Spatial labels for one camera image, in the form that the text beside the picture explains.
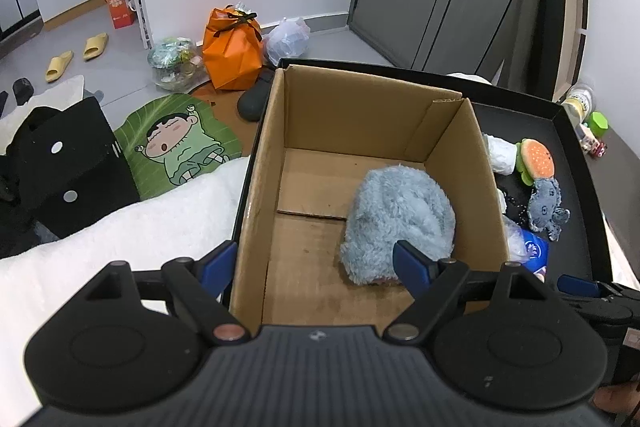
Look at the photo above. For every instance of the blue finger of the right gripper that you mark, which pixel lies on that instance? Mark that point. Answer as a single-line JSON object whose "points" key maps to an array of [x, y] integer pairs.
{"points": [[577, 287]]}

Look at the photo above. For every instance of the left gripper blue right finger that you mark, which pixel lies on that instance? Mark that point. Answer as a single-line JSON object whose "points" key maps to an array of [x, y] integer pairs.
{"points": [[414, 269]]}

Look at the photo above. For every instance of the yellow slipper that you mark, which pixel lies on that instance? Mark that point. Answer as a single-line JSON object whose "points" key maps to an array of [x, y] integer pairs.
{"points": [[95, 46], [58, 65]]}

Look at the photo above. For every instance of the white blanket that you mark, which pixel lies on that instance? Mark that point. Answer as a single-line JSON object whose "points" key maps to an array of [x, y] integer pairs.
{"points": [[188, 221]]}

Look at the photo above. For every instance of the grey denim octopus toy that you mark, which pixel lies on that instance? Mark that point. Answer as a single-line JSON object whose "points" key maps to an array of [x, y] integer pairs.
{"points": [[545, 210]]}

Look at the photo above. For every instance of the white yellow canister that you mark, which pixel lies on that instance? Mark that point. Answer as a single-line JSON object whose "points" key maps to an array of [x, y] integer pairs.
{"points": [[579, 102]]}

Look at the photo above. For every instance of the blue tissue pack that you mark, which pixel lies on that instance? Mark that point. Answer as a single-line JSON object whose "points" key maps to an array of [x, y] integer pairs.
{"points": [[537, 253]]}

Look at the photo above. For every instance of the green hexagonal container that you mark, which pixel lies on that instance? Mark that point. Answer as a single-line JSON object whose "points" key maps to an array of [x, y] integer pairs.
{"points": [[598, 124]]}

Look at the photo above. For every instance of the yellow slipper right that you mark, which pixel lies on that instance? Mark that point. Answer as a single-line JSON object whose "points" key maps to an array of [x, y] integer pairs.
{"points": [[95, 46]]}

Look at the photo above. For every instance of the orange paper bag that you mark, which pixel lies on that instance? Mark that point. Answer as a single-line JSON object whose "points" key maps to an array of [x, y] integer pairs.
{"points": [[232, 49]]}

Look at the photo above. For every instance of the white plastic bag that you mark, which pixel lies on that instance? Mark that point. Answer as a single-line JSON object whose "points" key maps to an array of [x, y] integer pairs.
{"points": [[289, 39]]}

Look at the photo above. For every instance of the black shoe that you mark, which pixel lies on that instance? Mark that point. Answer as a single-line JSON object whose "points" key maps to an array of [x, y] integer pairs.
{"points": [[252, 102]]}

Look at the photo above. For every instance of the hamburger plush toy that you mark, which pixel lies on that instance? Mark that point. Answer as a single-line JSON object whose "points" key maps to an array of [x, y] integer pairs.
{"points": [[534, 161]]}

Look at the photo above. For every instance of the yellow slipper left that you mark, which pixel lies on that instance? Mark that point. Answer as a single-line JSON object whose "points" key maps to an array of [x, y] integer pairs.
{"points": [[58, 65]]}

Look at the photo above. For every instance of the small figurine toys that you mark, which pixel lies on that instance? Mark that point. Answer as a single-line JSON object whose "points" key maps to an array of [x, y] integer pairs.
{"points": [[589, 143]]}

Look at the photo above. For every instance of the clear plastic bag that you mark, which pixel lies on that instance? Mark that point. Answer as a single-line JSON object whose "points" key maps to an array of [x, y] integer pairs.
{"points": [[514, 240]]}

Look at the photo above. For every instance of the black bag with white dots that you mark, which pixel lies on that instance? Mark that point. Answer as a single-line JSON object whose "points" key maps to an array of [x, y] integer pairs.
{"points": [[63, 171]]}

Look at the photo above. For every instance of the orange cardboard box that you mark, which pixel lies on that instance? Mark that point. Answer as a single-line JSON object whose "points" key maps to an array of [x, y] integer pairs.
{"points": [[119, 4]]}

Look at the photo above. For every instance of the green cartoon floor mat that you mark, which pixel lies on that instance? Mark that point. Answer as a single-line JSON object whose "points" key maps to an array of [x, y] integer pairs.
{"points": [[172, 140]]}

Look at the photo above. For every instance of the fluffy light blue plush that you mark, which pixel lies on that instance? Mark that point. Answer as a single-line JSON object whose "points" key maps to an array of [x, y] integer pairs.
{"points": [[391, 204]]}

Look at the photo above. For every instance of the black slipper pair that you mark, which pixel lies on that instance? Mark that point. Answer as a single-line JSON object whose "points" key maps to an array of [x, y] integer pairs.
{"points": [[23, 90]]}

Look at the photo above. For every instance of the black beaded pouch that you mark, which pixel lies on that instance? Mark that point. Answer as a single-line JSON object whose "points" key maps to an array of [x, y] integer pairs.
{"points": [[517, 199]]}

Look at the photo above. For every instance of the black shallow tray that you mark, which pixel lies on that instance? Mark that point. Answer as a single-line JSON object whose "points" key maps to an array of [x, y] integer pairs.
{"points": [[581, 250]]}

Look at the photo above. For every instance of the clear bag with green items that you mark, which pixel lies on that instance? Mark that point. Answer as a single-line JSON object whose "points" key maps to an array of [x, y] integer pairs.
{"points": [[176, 65]]}

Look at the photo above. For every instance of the brown cardboard box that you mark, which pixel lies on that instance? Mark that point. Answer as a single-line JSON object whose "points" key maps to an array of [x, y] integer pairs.
{"points": [[346, 165]]}

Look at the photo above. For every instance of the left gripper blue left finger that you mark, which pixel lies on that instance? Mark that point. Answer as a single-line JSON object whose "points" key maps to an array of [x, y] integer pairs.
{"points": [[215, 271]]}

